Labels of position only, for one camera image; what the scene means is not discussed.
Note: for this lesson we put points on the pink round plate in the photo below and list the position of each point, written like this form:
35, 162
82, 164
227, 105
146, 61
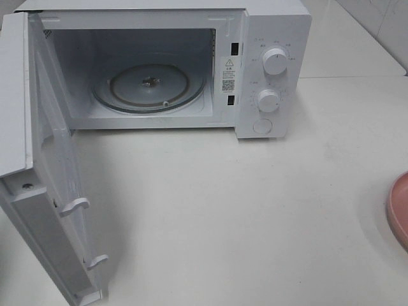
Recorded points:
396, 209

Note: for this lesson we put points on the white microwave door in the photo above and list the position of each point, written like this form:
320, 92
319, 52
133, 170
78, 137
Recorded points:
41, 190

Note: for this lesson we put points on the round white door button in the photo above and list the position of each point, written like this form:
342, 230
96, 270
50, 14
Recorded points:
262, 126

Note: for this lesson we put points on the white microwave knob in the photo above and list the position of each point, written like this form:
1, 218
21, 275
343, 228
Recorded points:
275, 61
268, 101

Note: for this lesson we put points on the glass microwave turntable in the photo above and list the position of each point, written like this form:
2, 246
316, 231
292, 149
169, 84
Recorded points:
148, 88

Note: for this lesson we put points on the white microwave oven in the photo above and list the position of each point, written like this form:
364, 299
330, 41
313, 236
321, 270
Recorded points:
91, 37

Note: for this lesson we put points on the white warning label sticker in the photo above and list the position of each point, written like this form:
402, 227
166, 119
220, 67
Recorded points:
228, 74

